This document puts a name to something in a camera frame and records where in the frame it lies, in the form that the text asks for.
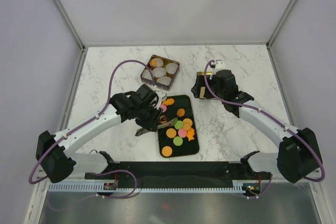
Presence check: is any gold tin lid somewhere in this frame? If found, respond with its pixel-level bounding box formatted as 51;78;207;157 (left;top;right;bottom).
196;71;215;100

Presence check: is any orange round cookie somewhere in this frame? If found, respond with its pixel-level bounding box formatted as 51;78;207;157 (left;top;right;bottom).
176;108;185;117

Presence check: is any square cookie tin box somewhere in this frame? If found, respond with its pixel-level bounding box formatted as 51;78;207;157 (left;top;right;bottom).
140;55;180;91

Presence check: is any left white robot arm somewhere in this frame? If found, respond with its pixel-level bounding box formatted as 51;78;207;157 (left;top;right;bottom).
36;84;167;183

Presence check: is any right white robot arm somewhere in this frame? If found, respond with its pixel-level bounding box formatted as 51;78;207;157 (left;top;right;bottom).
191;70;323;183

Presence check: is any pink round cookie upper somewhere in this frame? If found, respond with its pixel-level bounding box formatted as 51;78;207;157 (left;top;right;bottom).
160;104;167;113

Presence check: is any pink round cookie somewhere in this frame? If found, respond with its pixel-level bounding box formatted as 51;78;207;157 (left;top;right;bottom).
178;129;187;138
160;104;167;113

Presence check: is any orange fish cookie upper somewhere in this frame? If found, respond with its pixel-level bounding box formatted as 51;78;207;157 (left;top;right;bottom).
162;98;175;106

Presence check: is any orange fish cookie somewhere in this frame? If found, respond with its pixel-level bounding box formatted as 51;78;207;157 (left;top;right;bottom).
162;98;175;106
186;128;195;141

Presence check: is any white paper cup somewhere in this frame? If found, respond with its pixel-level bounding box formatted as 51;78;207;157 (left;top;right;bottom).
153;67;166;78
156;76;172;86
150;58;163;68
165;63;179;74

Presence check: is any dotted tan cookie middle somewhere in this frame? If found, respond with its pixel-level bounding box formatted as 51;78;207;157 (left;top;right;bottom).
166;128;177;138

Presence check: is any dotted tan cookie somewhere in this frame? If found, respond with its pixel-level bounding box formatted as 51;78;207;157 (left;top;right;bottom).
183;118;193;126
166;128;177;138

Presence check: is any green round cookie upper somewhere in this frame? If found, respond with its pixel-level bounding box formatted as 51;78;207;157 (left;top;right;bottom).
174;120;184;130

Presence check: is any green round cookie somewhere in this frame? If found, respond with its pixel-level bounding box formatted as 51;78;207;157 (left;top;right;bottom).
174;120;184;130
173;136;183;146

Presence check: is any orange cookie in tin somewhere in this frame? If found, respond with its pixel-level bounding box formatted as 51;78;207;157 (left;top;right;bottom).
150;59;158;67

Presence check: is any pink round cookie lower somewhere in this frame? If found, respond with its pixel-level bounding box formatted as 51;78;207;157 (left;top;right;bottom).
178;129;187;138

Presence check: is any dotted tan cookie upper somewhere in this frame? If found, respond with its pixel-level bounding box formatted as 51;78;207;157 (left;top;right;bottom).
183;118;193;126

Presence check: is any tan leaf cookie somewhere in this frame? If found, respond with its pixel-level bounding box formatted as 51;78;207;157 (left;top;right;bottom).
183;123;192;131

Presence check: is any green round cookie lower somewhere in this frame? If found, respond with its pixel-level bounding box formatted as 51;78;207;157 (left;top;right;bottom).
173;136;183;146

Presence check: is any dotted orange cookie bottom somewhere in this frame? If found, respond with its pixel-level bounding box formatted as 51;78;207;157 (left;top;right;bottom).
161;146;173;157

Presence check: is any black rectangular tray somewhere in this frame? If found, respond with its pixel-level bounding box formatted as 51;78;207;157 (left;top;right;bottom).
157;95;200;158

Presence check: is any orange fish cookie lower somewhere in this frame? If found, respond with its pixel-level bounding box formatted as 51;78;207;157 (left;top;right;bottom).
186;128;195;141

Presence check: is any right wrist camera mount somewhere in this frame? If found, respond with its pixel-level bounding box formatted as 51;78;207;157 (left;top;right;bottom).
209;60;227;74

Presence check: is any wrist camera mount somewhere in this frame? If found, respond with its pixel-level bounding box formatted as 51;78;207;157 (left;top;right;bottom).
154;90;167;103
209;60;227;74

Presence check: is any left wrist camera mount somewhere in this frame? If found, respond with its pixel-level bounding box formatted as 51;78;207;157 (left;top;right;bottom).
154;90;167;103

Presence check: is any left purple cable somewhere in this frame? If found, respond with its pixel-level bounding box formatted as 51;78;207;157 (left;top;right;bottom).
28;60;155;184

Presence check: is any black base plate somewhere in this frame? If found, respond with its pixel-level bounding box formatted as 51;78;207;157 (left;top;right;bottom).
85;161;270;188

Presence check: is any grey slotted cable duct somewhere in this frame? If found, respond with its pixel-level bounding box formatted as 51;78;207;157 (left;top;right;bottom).
48;181;247;194

